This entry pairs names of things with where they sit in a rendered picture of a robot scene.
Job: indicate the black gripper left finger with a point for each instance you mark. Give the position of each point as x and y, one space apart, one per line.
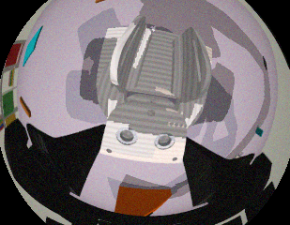
71 155

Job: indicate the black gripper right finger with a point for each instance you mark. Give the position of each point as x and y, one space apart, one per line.
207 172

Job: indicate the teal flat square plate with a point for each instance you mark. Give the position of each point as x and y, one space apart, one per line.
31 46

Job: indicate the brown thin rod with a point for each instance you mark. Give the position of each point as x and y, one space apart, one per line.
25 107

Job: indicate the small teal cube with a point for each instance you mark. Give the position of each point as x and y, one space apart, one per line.
259 132

